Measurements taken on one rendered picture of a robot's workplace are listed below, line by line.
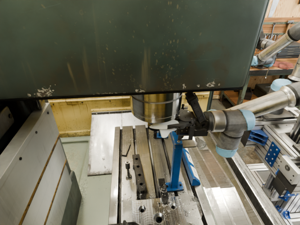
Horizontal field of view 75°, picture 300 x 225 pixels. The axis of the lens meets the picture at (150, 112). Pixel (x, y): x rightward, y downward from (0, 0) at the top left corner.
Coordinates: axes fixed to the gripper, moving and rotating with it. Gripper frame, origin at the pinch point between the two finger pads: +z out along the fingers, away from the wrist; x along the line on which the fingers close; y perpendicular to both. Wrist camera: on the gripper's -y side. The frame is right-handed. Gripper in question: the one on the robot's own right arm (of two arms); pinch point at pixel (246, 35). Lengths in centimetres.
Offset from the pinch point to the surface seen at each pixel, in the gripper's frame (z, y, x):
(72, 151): 0, 64, -177
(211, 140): -37, 71, -57
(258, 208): -103, 66, -69
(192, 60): -109, -40, -116
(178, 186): -86, 40, -112
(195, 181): -88, 38, -103
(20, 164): -93, -15, -166
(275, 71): 39, 74, 95
